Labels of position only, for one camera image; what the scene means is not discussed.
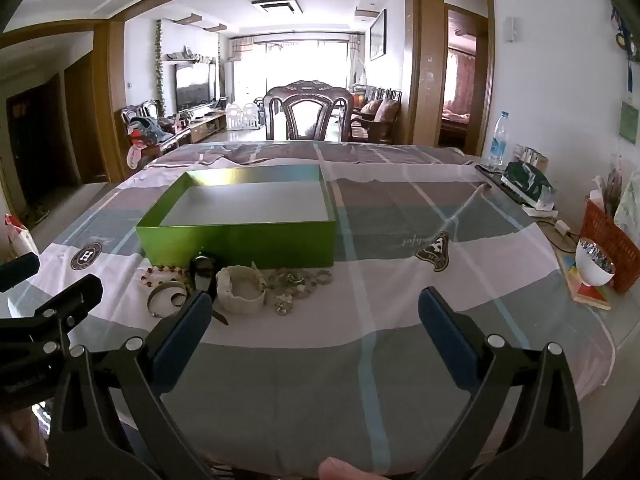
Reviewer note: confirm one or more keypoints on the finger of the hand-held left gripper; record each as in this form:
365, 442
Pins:
75, 297
20, 270

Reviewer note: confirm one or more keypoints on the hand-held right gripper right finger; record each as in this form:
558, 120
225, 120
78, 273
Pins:
450, 340

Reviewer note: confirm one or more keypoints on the flat screen television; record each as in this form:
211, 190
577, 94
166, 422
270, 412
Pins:
192, 85

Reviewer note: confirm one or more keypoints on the colourful puzzle board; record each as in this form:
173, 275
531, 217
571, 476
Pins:
585, 295

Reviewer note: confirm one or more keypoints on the plastic water bottle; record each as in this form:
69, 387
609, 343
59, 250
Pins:
498, 142

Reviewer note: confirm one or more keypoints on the white power adapter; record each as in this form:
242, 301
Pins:
560, 226

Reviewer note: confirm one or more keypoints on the wooden television cabinet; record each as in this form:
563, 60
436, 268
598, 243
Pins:
205, 127

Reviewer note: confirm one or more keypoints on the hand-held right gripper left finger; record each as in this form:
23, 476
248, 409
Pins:
182, 340

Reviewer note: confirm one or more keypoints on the chair with piled clothes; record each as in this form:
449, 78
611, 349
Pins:
145, 132

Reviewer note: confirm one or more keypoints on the white bowl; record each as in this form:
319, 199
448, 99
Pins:
592, 267

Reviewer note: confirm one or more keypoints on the silver bangle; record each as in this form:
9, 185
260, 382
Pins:
162, 307

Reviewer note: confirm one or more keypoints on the person's right hand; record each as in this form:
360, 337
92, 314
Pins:
350, 470

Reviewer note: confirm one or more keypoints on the white wall device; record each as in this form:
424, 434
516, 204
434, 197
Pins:
510, 29

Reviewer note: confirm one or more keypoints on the green cardboard box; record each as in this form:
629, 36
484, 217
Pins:
240, 215

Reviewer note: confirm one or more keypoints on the rectangular ceiling lamp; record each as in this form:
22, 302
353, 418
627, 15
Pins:
277, 6

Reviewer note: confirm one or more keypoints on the framed wall painting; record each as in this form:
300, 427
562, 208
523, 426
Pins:
378, 35

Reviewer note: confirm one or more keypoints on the green leaf garland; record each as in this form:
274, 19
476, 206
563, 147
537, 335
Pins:
160, 65

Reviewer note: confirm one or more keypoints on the green wall poster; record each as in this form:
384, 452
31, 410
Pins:
630, 121

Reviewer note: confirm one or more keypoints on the red paper bag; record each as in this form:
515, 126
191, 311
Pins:
20, 240

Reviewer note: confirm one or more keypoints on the green tissue pack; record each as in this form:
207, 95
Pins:
527, 185

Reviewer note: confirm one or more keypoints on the wooden sofa with cushions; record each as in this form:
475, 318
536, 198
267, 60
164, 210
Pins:
375, 115

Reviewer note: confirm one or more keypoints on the orange plastic basket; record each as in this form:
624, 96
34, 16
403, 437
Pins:
620, 245

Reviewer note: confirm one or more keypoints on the carved wooden chair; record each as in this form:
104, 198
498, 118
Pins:
307, 110

